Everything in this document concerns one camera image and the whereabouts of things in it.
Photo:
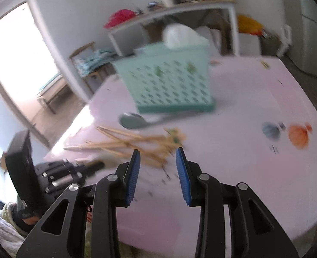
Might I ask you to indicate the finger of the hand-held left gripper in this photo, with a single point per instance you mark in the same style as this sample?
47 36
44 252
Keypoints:
75 166
64 181

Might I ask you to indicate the white refrigerator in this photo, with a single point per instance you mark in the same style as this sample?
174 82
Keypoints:
313 27

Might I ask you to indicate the red bag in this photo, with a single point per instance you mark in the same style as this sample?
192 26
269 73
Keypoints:
121 18

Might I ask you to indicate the patterned seat cushion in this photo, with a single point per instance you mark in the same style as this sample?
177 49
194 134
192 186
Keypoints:
94 60

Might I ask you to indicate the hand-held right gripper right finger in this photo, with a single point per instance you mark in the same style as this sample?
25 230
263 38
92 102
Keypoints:
182 177

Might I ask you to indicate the white step stool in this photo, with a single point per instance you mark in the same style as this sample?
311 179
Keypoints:
286 40

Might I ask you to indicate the wooden bed frame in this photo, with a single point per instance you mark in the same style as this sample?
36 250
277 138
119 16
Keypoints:
51 91

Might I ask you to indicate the teal perforated plastic basket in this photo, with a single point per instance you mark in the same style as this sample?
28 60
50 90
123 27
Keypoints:
169 83

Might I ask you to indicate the grey-green spoon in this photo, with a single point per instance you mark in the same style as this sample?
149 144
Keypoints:
133 120

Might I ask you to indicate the yellow bag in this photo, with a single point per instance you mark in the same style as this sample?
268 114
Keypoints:
248 24

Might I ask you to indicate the wooden chair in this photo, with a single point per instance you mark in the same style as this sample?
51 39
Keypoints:
80 49

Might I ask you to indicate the pink printed tablecloth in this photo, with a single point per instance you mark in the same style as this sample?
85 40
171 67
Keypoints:
241 166

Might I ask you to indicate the white shelf table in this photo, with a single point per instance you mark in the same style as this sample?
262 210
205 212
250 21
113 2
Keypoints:
174 10

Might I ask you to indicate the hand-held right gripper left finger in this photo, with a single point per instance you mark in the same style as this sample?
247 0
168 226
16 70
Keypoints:
133 177

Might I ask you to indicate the white plastic bag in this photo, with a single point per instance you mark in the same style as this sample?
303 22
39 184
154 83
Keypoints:
182 36

